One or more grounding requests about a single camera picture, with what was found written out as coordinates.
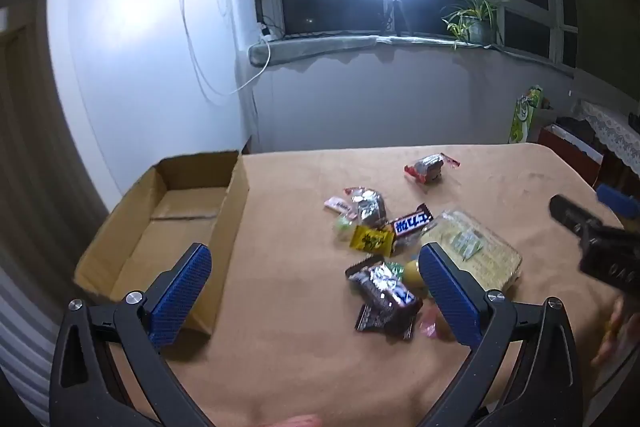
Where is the black tripod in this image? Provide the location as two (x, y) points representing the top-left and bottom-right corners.
(382, 0), (413, 37)

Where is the brown chocolate bar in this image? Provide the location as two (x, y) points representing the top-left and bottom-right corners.
(387, 204), (433, 240)

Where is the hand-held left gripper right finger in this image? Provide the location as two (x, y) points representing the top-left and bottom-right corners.
(419, 242), (585, 427)

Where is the clear noodle package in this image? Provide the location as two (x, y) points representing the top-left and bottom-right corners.
(422, 208), (523, 290)

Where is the yellow candy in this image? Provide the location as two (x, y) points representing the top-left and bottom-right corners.
(402, 259), (433, 298)

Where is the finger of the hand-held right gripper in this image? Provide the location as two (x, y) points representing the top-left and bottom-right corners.
(596, 184), (640, 222)
(549, 194), (602, 238)

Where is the cardboard box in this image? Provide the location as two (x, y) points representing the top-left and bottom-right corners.
(74, 150), (250, 337)

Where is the white lace cloth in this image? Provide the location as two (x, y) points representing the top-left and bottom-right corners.
(580, 100), (640, 178)

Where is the tan table cloth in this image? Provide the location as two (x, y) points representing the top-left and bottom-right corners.
(105, 142), (626, 427)

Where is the grey rolled cloth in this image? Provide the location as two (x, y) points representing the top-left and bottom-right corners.
(248, 33), (511, 69)

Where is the clear packet dark snack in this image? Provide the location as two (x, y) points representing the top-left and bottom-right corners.
(343, 187), (387, 228)
(404, 153), (461, 184)

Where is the potted spider plant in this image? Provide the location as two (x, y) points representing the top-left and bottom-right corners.
(441, 0), (508, 50)

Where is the white cable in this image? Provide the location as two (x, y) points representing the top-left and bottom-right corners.
(177, 0), (273, 97)

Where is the green candy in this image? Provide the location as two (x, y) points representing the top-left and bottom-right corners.
(334, 214), (361, 240)

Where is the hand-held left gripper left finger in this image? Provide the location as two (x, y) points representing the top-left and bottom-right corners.
(48, 243), (216, 427)

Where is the person's right hand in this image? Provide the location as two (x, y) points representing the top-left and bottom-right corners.
(590, 294), (640, 368)

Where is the yellow snack packet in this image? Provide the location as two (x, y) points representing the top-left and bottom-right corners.
(349, 225), (396, 256)

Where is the green printed bag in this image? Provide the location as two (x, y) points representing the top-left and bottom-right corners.
(508, 84), (544, 145)

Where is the pink white snack packet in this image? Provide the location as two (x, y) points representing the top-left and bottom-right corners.
(324, 196), (357, 214)

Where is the pink candy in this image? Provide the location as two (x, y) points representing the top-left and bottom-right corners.
(419, 307), (458, 342)

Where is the black foil snack packet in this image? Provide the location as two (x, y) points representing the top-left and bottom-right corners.
(345, 257), (423, 308)

